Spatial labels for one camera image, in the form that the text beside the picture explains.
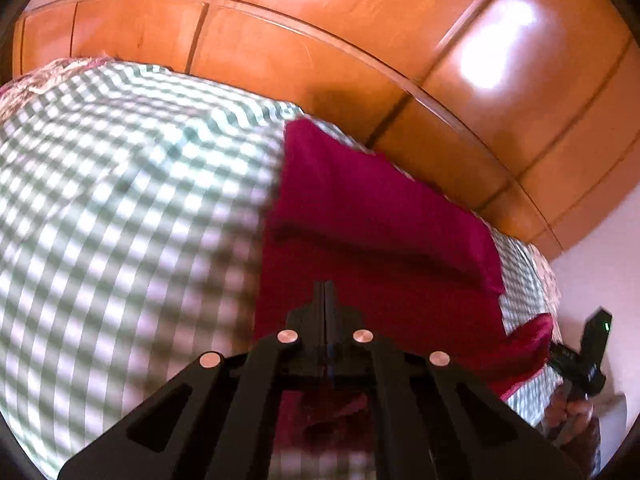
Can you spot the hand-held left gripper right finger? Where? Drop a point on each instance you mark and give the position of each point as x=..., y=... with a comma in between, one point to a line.
x=350, y=340

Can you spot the person's right hand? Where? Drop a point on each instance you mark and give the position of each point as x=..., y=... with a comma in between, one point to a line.
x=582, y=420

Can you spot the dark red sweater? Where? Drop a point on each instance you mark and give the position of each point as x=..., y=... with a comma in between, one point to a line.
x=375, y=240

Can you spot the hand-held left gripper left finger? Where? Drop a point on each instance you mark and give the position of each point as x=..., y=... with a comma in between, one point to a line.
x=300, y=340

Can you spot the green checked blanket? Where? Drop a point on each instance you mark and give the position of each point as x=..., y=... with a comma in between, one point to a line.
x=125, y=210

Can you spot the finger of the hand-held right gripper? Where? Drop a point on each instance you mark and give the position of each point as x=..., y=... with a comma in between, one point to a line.
x=562, y=355

